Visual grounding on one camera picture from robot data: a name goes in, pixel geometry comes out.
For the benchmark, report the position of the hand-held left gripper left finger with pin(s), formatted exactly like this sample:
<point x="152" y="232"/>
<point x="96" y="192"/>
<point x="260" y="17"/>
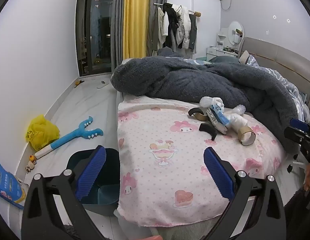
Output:
<point x="91" y="175"/>

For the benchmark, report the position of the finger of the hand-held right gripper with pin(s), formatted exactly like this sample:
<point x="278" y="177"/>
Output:
<point x="294" y="135"/>
<point x="299" y="124"/>

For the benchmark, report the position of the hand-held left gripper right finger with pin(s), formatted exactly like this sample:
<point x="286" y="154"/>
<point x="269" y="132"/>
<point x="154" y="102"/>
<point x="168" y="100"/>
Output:
<point x="218" y="173"/>

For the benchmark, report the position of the dark teal trash bin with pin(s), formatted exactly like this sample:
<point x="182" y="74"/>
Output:
<point x="111" y="165"/>

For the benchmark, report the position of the white sock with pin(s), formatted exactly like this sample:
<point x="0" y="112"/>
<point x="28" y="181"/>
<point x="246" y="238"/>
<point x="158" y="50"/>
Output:
<point x="236" y="122"/>
<point x="207" y="102"/>

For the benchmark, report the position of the black tape roll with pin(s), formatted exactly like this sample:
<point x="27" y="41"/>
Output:
<point x="192" y="111"/>

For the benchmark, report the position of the person's right forearm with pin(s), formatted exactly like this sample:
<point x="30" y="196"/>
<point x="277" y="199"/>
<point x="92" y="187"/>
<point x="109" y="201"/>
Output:
<point x="299" y="212"/>

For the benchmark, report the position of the person's right hand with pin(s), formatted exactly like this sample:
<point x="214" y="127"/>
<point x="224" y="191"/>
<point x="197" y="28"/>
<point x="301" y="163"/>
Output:
<point x="309" y="177"/>

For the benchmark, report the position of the white chair base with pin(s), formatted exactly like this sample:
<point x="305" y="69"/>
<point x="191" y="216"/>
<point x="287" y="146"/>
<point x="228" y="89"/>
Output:
<point x="298" y="163"/>

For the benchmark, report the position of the blue toy grabber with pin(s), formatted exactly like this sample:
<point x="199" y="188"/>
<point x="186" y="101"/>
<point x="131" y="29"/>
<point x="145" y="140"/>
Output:
<point x="67" y="137"/>

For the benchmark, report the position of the black curved strip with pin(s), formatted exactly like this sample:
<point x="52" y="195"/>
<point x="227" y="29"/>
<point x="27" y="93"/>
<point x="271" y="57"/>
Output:
<point x="207" y="128"/>

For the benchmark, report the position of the brown cardboard tape core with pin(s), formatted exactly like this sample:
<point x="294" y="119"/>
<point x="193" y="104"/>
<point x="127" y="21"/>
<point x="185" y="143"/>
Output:
<point x="245" y="129"/>

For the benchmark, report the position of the blue white packet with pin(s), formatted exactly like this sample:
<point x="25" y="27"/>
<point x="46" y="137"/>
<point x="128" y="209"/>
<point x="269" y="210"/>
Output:
<point x="217" y="116"/>

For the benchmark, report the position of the small panda toy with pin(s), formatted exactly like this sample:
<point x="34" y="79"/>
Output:
<point x="30" y="167"/>

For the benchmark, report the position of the yellow plastic bag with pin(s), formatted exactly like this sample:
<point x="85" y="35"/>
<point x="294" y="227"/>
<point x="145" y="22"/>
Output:
<point x="41" y="132"/>

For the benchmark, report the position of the beige padded headboard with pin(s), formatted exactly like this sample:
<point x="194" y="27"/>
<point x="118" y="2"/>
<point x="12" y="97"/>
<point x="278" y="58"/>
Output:
<point x="282" y="57"/>

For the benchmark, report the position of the pink printed bed sheet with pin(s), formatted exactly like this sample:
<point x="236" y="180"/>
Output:
<point x="157" y="130"/>

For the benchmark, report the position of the blue printed bag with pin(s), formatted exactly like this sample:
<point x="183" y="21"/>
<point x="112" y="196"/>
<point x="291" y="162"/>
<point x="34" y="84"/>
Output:
<point x="5" y="182"/>

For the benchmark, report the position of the beige pillow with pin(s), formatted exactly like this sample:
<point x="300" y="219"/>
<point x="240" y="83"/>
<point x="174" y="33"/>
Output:
<point x="244" y="57"/>

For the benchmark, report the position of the white insole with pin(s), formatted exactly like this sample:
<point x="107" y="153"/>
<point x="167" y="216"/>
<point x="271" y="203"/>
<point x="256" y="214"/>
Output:
<point x="102" y="85"/>

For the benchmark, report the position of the orange hand tool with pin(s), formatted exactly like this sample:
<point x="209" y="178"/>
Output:
<point x="78" y="82"/>

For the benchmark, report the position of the dark grey fleece blanket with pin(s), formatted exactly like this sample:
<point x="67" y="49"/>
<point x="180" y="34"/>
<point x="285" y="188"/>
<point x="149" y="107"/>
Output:
<point x="182" y="80"/>

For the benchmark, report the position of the white dressing table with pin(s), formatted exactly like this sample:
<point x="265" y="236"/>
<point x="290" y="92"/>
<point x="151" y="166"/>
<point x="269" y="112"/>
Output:
<point x="219" y="52"/>

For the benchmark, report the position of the round white mirror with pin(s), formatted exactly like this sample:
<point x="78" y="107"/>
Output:
<point x="234" y="31"/>

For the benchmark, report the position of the white desktop shelf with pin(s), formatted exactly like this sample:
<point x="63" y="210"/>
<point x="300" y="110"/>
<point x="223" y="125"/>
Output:
<point x="221" y="38"/>

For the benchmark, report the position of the dark grey vest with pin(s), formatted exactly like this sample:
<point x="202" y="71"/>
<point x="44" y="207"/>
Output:
<point x="193" y="32"/>

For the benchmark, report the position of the dark glass balcony door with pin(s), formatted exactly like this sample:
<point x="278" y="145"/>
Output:
<point x="97" y="30"/>

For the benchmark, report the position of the white puffer jacket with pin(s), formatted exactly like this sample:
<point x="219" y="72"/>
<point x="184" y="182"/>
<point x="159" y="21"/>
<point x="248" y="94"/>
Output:
<point x="185" y="27"/>

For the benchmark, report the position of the white shirt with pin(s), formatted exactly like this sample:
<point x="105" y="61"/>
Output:
<point x="166" y="25"/>

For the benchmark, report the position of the beige coat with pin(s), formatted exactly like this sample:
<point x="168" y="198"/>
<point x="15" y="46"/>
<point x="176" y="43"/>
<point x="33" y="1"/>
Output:
<point x="157" y="27"/>

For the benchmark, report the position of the yellow curtain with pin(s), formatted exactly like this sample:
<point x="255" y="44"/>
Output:
<point x="135" y="17"/>

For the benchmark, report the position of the black jacket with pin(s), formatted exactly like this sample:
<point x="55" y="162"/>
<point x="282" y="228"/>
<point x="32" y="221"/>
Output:
<point x="171" y="15"/>

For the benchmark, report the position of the white clothes rail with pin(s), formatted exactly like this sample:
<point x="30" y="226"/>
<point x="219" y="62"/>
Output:
<point x="194" y="12"/>

